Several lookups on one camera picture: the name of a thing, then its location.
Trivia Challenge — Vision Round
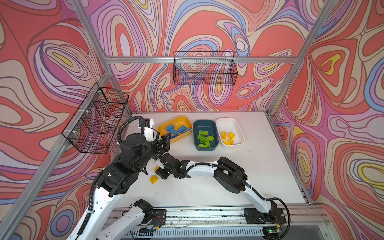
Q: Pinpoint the left wall wire basket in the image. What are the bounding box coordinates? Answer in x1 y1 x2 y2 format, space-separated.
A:
62 83 129 154

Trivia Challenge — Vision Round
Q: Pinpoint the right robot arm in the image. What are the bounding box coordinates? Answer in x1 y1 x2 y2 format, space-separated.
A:
155 153 291 225

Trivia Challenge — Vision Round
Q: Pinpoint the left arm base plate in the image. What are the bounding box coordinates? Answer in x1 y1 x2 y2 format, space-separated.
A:
141 209 167 227

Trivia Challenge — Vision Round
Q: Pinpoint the yellow plastic bin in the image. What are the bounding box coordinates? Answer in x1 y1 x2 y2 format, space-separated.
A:
157 116 193 143

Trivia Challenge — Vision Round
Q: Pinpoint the back wall wire basket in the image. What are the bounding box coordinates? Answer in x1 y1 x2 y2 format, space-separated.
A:
173 50 238 86

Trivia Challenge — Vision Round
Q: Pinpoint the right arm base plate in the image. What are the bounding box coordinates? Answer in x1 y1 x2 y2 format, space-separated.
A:
244 208 287 225

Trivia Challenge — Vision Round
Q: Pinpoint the white plastic bin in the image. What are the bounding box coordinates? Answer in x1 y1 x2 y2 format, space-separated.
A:
216 117 245 149

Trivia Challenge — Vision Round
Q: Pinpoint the wall wire basket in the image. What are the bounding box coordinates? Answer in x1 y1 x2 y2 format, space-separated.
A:
173 50 238 86
62 83 129 154

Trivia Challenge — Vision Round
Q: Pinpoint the dark teal plastic bin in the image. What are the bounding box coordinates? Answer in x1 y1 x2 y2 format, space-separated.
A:
193 120 219 152

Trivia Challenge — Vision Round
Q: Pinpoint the green lego pair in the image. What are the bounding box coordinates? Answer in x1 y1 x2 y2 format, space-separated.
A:
197 135 207 144
205 136 215 142

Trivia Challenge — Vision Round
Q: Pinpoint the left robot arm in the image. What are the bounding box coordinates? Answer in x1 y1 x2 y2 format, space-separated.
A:
68 116 171 240

